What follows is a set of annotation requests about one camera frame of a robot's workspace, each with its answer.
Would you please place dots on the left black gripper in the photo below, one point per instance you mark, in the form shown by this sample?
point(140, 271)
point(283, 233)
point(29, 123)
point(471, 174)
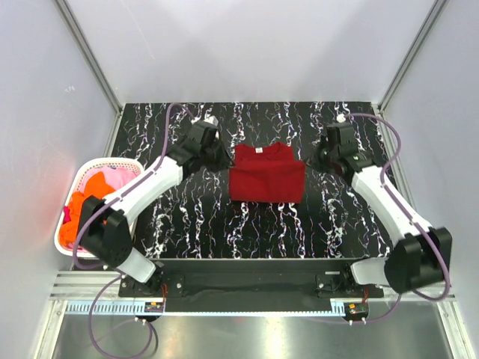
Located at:
point(225, 161)

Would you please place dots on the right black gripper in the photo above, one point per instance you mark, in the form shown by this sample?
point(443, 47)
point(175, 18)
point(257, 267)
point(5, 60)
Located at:
point(314, 160)

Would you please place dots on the red t-shirt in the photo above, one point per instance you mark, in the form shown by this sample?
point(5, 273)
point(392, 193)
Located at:
point(266, 175)

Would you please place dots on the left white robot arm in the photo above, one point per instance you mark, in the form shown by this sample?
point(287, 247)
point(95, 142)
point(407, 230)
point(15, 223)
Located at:
point(104, 223)

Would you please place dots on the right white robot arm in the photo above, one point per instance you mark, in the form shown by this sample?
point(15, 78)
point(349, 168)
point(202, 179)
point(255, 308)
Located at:
point(420, 254)

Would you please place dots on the pink t-shirt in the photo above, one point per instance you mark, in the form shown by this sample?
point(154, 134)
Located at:
point(121, 177)

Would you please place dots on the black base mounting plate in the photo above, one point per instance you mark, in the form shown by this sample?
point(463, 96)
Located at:
point(328, 278)

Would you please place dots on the orange t-shirt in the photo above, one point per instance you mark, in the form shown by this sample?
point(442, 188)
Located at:
point(96, 186)

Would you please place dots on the magenta garment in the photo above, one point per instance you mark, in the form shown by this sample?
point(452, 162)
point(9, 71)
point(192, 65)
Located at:
point(66, 215)

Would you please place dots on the white plastic laundry basket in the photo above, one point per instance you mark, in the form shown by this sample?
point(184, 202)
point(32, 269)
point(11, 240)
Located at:
point(79, 184)

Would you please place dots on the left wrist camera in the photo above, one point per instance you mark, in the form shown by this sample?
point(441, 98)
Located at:
point(212, 120)

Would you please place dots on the left aluminium frame post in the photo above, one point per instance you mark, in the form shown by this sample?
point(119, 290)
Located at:
point(81, 41)

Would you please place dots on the aluminium frame post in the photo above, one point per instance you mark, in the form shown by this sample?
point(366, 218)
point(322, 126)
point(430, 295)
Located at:
point(419, 40)
point(81, 41)

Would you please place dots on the right aluminium frame post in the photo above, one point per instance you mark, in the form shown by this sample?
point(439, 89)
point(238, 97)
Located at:
point(419, 40)

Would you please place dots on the slotted cable duct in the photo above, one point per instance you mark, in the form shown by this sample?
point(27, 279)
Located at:
point(174, 308)

